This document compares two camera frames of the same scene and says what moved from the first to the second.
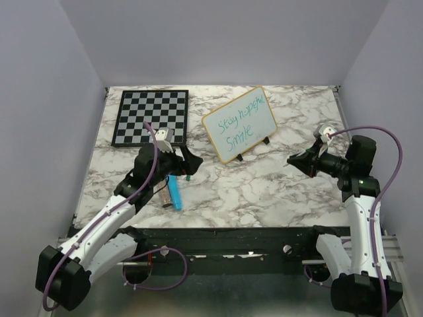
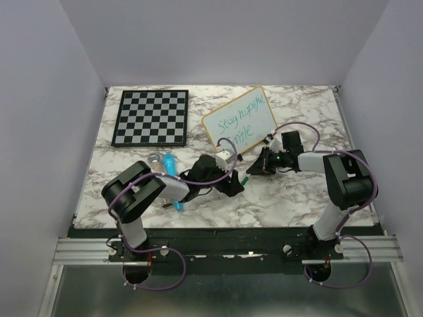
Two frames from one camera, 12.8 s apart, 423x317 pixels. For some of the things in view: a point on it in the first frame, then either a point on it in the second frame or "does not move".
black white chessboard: x=160 y=108 does not move
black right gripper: x=304 y=162 → x=262 y=164
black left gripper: x=190 y=164 → x=232 y=188
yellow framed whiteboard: x=240 y=124 does not move
